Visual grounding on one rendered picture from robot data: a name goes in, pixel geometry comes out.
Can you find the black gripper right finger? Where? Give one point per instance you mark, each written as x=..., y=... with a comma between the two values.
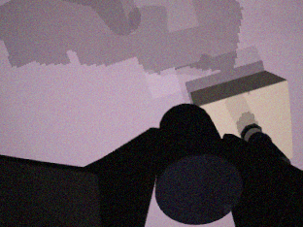
x=273, y=189

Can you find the beige rectangular block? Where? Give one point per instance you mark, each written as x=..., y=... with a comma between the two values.
x=256, y=100

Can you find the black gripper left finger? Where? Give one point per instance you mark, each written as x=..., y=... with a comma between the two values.
x=115, y=191

